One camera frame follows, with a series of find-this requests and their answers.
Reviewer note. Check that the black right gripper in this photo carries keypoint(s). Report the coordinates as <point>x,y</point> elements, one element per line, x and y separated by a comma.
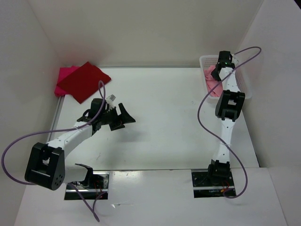
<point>214,74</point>

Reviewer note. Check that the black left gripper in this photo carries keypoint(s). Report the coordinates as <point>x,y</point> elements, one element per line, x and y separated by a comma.
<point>123,118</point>

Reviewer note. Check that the light pink t shirt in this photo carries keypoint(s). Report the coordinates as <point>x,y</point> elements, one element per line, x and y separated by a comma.
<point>211,82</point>

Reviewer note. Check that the dark red t shirt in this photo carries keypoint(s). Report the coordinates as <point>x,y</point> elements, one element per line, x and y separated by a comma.
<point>83,82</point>

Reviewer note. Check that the magenta t shirt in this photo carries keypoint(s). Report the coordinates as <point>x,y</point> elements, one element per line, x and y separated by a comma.
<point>63,73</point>

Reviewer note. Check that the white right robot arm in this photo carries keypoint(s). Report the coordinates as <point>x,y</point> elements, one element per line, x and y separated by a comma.
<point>228,110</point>

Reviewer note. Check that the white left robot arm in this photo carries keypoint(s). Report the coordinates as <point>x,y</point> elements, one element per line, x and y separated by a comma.
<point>46,165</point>

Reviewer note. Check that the white perforated plastic basket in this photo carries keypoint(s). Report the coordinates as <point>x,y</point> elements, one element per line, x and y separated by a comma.
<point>241,77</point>

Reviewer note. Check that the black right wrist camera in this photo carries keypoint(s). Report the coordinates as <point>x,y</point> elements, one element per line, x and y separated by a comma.
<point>225,58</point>

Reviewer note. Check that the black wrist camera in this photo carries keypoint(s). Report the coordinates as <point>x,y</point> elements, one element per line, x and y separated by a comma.
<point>225,58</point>
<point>95,106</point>

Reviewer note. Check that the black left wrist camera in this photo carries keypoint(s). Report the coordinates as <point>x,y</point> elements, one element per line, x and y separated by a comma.
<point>95,106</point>

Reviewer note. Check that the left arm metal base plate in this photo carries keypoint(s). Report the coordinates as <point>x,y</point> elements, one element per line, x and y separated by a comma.
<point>98,185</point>

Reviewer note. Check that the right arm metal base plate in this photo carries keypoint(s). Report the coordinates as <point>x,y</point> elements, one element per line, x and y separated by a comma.
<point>204,188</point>

